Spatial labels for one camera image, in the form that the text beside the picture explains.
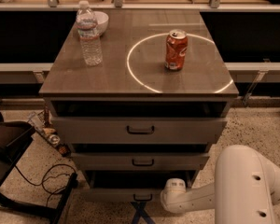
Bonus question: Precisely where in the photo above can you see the grey drawer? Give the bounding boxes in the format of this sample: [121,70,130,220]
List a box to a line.
[50,100,229,145]
[71,145,209,171]
[85,171,197,202]

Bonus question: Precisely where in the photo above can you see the metal shelf bracket right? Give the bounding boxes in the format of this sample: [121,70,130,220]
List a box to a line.
[242,59,271,107]

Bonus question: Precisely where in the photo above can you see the power strip on floor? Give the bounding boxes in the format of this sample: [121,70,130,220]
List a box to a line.
[28,110,70,157]

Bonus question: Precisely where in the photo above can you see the white bowl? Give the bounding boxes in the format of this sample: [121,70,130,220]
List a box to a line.
[94,11,109,35]

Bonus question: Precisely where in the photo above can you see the orange soda can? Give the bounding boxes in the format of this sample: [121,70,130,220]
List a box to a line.
[165,29,188,71]

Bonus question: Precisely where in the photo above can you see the clear plastic water bottle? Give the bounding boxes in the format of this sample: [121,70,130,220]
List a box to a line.
[76,1,103,66]

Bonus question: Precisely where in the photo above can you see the black cable on floor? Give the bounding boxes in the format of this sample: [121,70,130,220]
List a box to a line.
[14,162,77,208]

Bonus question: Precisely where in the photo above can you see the black chair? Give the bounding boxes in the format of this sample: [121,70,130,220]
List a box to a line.
[0,112,77,224]

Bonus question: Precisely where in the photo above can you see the grey drawer cabinet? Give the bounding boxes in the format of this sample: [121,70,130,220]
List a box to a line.
[38,8,240,189]

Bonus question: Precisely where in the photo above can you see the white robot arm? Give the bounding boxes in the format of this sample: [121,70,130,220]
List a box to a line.
[161,145,280,224]

